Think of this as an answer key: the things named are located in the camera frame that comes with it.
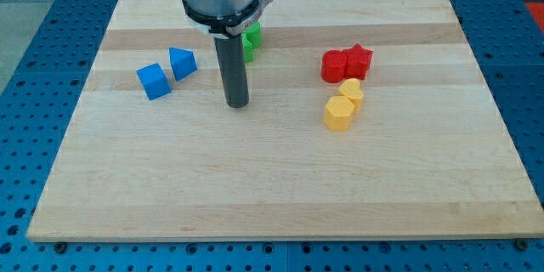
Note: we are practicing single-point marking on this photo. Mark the yellow hexagon block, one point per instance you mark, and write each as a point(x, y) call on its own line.
point(339, 112)

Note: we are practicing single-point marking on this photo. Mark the green block front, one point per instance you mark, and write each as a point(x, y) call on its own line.
point(248, 50)

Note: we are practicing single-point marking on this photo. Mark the green block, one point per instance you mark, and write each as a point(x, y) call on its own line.
point(253, 35)
point(248, 50)

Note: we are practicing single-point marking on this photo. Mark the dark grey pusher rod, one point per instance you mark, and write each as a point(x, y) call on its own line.
point(233, 72)

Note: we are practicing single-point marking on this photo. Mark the red cylinder block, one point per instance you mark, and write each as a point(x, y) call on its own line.
point(333, 66)

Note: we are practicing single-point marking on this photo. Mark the yellow heart block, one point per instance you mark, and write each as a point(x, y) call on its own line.
point(351, 89)

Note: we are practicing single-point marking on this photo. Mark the green block rear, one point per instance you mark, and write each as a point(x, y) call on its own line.
point(253, 35)

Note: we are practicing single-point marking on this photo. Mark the wooden board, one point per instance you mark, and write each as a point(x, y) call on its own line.
point(427, 157)

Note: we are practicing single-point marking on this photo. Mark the red star block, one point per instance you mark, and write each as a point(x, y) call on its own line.
point(358, 61)

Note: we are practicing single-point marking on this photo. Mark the blue triangular block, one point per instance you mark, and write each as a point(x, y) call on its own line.
point(183, 63)

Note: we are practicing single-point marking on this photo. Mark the blue cube block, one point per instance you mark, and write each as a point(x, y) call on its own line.
point(154, 81)

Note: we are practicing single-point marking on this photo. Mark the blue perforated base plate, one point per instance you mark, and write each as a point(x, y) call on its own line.
point(38, 101)

